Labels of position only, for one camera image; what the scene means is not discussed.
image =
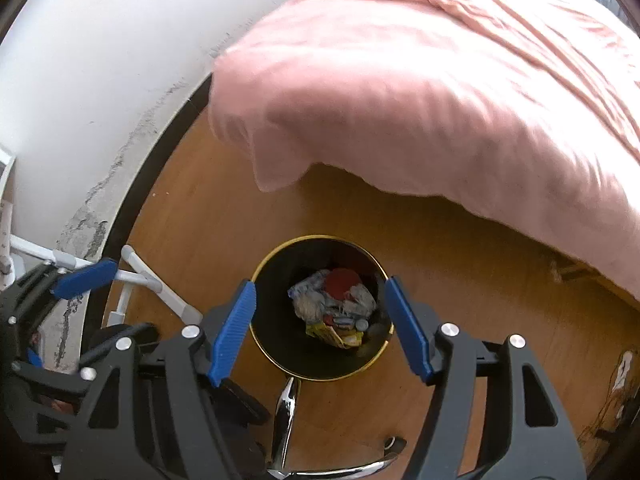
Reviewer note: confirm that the yellow puffed snack bag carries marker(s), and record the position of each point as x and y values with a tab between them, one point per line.
334	337

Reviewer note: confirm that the chrome chair base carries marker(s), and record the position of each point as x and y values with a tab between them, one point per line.
285	410

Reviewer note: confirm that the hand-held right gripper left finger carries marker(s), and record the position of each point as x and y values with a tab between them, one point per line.
232	330

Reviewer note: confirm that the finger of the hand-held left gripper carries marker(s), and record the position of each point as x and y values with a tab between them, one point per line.
85	277
120	335

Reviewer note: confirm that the blue white wrapper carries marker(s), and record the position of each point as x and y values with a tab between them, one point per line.
310	287

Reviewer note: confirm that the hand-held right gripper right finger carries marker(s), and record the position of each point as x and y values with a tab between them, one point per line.
407	330

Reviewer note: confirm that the pink blanket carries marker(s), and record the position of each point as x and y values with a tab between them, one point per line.
425	85

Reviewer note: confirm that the white desk leg frame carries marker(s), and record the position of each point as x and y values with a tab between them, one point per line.
145	280

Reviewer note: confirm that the black bin with gold rim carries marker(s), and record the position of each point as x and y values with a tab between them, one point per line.
280	345

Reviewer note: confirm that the wooden bed frame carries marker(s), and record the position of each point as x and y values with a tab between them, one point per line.
575	272

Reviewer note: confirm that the red plastic lid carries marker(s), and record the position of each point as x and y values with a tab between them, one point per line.
342	282

